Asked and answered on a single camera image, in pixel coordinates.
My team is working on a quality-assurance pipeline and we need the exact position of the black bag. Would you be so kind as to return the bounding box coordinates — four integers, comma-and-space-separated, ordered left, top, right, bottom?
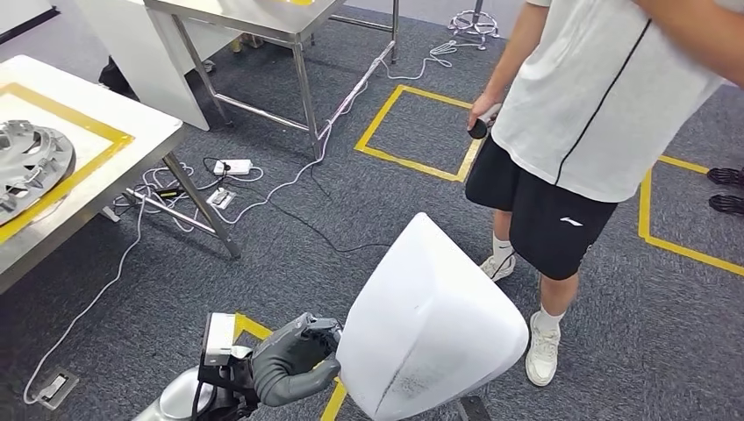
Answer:
98, 56, 138, 97

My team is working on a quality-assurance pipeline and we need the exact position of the white board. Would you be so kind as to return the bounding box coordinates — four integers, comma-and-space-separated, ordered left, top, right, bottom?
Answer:
0, 0, 62, 45

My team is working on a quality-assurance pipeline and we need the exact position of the person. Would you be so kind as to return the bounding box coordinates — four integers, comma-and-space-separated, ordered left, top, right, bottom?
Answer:
464, 0, 744, 388

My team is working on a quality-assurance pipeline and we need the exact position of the black floor cable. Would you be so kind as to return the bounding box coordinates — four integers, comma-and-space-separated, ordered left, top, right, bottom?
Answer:
203, 156, 391, 255

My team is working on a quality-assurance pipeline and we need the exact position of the white curved panel part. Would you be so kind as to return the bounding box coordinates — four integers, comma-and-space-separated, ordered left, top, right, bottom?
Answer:
335, 211, 530, 421

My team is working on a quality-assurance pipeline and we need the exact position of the white cabinet panel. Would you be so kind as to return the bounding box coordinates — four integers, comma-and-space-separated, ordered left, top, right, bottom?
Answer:
72, 0, 242, 132

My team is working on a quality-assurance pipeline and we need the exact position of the yellow floor tape square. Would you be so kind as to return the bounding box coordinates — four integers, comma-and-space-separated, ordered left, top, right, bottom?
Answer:
354, 85, 484, 183
638, 153, 744, 278

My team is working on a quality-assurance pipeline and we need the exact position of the steel workbench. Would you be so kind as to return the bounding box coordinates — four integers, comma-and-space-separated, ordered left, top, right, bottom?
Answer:
0, 54, 242, 295

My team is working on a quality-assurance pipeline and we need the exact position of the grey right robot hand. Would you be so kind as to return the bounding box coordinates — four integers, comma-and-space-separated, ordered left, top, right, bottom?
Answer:
459, 396, 490, 421

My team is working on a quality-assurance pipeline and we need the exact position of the chrome stool base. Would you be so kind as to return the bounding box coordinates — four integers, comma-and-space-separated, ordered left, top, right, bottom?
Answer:
447, 0, 501, 51

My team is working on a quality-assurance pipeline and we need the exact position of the steel table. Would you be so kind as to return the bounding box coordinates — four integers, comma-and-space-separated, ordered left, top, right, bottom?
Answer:
142, 0, 402, 161

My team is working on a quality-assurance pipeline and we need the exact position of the yellow tape frame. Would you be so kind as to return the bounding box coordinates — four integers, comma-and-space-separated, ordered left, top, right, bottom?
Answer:
0, 82, 136, 246

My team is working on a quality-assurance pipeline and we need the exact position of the white floor cable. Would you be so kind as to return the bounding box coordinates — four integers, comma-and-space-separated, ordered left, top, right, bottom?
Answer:
113, 37, 486, 233
23, 191, 147, 406

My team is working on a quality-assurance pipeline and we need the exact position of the black white handheld controller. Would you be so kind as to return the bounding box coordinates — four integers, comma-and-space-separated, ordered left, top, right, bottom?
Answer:
468, 103, 502, 140

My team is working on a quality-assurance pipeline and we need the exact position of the white power strip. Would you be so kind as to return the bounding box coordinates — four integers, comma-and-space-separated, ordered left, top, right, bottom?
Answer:
212, 159, 254, 176

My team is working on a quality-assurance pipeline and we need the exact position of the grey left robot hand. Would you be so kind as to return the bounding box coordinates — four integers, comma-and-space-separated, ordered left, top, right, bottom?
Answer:
249, 312, 344, 408

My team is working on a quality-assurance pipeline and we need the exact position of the silver floor socket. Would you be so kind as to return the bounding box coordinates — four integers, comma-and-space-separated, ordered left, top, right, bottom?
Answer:
34, 367, 80, 410
206, 187, 237, 211

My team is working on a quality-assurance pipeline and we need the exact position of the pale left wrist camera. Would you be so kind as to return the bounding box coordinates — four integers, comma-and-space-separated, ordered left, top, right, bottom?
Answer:
200, 312, 237, 367

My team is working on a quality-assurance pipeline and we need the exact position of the silver wheel hubcap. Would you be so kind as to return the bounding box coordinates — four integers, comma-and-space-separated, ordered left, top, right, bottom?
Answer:
0, 118, 76, 228

